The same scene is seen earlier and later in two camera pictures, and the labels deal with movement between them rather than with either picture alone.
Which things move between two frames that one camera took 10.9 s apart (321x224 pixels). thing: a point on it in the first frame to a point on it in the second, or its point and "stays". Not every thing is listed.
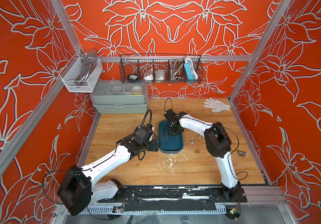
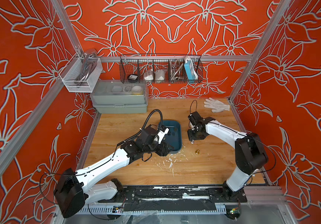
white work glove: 218,106 stays
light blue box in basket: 191,72 stays
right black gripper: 171,134 to 190,137
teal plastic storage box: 168,144 stays
